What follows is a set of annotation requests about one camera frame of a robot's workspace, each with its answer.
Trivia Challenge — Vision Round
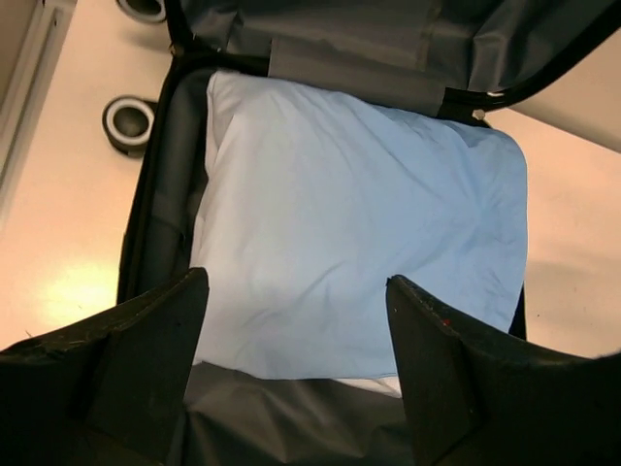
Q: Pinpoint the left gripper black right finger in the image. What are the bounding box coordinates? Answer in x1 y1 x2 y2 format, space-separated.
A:
386 276 620 465

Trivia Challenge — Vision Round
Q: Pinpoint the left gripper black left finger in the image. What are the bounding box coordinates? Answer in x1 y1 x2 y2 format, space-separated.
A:
1 269 209 465

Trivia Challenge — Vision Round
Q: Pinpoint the light blue shirt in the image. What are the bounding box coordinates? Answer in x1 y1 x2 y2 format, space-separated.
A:
190 72 528 396

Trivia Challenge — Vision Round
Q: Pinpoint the yellow suitcase with grey lining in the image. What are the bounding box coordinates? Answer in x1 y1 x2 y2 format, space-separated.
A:
112 1 620 465

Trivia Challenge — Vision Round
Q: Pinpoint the aluminium right rail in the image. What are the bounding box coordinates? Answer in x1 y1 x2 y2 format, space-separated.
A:
0 0 79 195

